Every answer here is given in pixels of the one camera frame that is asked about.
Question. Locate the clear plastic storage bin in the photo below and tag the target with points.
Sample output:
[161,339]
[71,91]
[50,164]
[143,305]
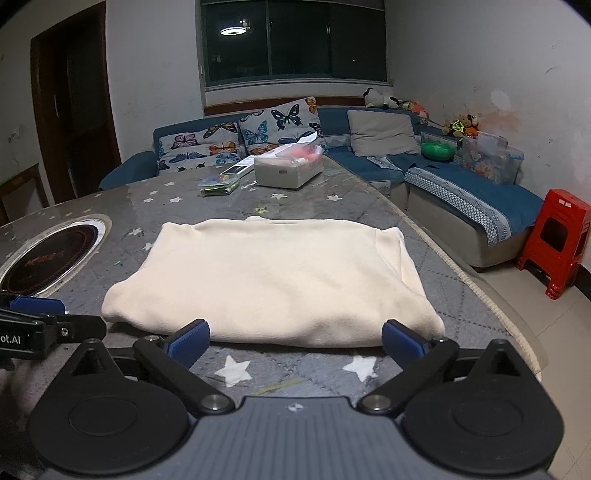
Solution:
[491,157]

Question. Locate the colourful toy pile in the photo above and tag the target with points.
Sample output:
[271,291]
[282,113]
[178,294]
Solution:
[465,125]

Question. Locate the dark window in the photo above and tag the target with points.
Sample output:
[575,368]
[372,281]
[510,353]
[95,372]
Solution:
[247,41]

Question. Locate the butterfly pillow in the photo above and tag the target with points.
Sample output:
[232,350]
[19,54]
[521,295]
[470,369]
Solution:
[214,146]
[287,123]

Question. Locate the dark wooden door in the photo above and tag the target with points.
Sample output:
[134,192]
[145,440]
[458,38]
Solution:
[71,102]

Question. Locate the black induction cooktop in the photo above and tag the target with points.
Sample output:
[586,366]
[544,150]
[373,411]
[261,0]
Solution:
[49,260]

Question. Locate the white remote device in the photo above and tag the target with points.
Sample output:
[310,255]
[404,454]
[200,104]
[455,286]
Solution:
[241,168]

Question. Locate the right butterfly pillow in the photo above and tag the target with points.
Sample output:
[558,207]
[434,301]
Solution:
[287,123]

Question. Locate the green bowl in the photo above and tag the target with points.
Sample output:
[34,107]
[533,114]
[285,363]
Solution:
[438,152]

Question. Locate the left butterfly pillow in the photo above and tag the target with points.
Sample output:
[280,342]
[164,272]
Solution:
[214,146]

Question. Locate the clear box colourful items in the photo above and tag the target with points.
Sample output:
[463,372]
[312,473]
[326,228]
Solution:
[219,185]

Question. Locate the grey cushion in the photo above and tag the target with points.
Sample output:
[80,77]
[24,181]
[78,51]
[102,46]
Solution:
[381,133]

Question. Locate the cream sweater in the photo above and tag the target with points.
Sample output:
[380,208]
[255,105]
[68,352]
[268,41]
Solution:
[303,283]

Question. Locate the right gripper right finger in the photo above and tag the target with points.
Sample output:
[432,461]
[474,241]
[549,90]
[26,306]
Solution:
[424,364]

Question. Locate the wooden side table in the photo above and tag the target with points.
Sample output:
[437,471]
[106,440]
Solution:
[22,194]

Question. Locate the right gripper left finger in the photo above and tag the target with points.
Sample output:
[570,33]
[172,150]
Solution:
[166,362]

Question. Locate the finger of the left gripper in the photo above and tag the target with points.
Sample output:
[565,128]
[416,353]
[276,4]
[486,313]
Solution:
[32,305]
[70,328]

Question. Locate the red plastic stool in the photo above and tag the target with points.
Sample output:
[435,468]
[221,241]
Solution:
[558,241]

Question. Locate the white tissue box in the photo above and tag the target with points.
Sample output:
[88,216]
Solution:
[290,166]

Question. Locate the black white plush toy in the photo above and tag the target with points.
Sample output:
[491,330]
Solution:
[374,99]

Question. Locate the blue corner sofa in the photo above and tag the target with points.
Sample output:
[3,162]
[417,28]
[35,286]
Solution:
[486,224]

